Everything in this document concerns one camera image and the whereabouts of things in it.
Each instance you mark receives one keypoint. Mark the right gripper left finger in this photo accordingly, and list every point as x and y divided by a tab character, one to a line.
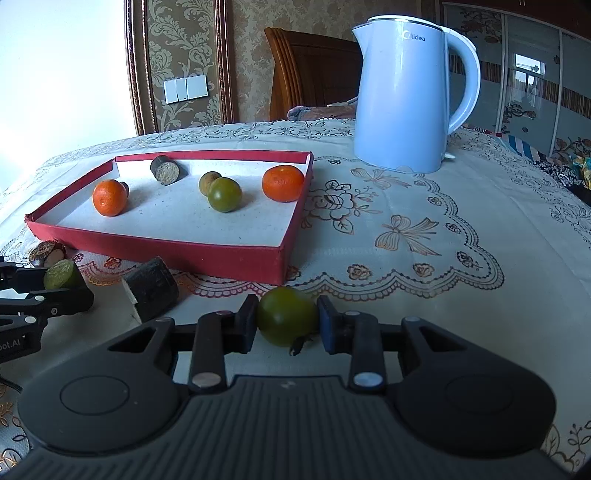
218	334

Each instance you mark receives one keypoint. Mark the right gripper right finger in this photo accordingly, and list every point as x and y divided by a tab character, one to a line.
358	335

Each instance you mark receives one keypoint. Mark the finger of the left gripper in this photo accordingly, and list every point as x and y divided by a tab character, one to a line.
27	317
17	277

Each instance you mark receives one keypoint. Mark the green cucumber piece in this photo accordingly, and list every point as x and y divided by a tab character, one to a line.
63	275

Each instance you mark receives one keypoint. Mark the green tomato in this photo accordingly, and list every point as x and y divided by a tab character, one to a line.
287	318
224	195

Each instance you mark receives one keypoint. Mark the black sugarcane piece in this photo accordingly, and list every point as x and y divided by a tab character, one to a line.
151	289
164	170

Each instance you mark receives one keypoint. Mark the large orange tangerine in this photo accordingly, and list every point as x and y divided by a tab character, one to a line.
108	198

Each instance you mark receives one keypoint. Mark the small orange tangerine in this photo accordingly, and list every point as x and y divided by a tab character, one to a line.
283	183

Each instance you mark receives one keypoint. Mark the dark brown dried fruit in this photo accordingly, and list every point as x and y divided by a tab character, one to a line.
46	254

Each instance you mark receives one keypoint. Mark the red shallow cardboard tray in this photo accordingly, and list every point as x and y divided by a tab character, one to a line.
175	222

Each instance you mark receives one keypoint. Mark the left brown longan fruit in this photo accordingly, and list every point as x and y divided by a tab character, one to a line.
126	188

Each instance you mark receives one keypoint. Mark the brown longan fruit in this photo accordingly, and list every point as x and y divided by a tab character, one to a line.
126	188
206	180

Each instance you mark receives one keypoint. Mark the right brown longan fruit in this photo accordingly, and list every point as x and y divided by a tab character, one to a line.
206	180

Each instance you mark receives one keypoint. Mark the bedding pile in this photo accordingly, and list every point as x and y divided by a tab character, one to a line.
337	110

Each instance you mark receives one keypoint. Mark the white electric kettle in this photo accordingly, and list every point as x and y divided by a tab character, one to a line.
420	82

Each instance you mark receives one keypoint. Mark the brown wooden headboard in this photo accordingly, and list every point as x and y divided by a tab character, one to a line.
311	70

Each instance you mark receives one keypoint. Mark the white wall switch panel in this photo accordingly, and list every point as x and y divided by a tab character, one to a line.
185	89

